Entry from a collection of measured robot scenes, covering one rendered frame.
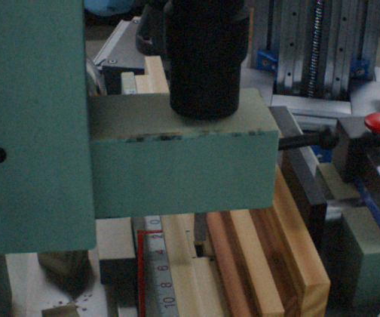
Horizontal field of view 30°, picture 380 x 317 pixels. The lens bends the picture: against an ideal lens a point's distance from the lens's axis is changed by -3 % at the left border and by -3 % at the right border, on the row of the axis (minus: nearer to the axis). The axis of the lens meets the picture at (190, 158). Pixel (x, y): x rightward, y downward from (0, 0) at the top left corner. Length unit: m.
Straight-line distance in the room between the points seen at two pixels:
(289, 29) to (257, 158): 0.79
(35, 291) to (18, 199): 0.31
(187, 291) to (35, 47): 0.23
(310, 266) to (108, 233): 0.29
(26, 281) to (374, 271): 0.38
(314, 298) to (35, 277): 0.36
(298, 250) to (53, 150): 0.21
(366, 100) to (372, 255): 0.79
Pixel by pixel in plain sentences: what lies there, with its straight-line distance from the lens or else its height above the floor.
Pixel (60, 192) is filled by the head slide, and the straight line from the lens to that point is 0.48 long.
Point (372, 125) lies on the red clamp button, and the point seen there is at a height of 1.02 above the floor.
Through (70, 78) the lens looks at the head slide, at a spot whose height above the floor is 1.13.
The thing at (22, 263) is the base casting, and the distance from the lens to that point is 0.82.
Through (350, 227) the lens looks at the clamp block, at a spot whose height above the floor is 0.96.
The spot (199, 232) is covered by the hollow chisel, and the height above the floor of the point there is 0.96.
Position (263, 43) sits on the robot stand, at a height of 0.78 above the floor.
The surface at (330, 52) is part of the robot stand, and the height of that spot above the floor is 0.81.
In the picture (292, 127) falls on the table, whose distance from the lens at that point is 0.87.
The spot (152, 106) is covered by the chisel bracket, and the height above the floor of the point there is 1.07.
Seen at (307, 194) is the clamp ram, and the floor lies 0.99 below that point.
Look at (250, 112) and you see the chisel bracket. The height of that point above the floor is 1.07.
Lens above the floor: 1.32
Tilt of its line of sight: 32 degrees down
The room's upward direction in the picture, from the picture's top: 1 degrees clockwise
